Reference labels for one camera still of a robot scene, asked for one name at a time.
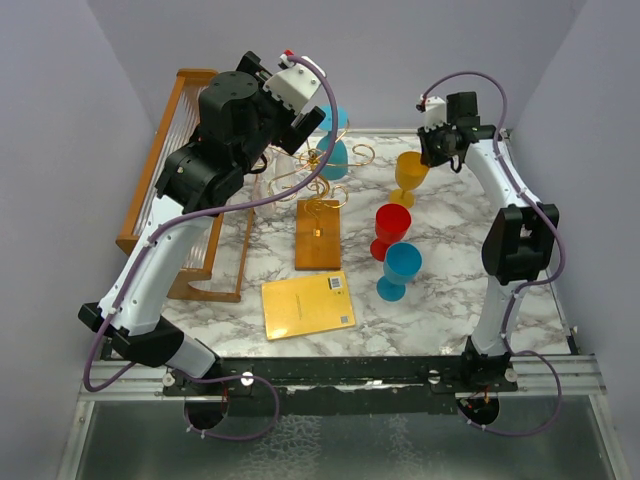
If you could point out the red plastic wine glass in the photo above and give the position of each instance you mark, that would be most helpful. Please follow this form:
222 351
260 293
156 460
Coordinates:
392 221

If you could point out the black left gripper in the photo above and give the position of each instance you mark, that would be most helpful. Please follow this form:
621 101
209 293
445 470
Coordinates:
252 63

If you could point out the blue plastic wine glass front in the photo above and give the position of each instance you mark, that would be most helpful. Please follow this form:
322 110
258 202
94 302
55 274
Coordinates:
401 264

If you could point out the wooden tiered acrylic shelf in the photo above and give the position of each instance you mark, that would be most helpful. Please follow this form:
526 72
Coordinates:
213 269

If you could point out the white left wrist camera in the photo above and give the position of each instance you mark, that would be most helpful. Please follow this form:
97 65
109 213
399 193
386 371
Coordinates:
294 85

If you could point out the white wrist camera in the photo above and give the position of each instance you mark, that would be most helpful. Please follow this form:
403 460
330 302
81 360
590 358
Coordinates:
434 112
294 85

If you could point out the yellow plastic wine glass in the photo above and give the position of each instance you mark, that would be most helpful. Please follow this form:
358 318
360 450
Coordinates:
410 173

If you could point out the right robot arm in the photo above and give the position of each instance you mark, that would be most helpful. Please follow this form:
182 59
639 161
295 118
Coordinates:
520 241

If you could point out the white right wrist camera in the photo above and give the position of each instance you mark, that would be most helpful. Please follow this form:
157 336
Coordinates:
434 112

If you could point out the yellow book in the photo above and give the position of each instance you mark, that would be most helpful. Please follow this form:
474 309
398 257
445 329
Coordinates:
307 305

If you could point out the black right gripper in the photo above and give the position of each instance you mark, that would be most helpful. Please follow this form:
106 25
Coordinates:
427 158

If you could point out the gold wire wine glass rack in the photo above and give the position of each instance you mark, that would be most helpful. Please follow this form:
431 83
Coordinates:
317 243

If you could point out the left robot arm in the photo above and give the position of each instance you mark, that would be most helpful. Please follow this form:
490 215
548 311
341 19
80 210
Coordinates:
241 113

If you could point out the clear ribbed wine glass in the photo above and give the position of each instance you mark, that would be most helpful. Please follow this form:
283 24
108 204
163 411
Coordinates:
283 165

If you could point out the blue plastic wine glass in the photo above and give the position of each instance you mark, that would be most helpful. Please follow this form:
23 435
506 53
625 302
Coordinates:
336 167
401 264

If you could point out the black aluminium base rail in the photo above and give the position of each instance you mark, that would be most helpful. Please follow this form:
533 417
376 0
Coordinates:
326 386

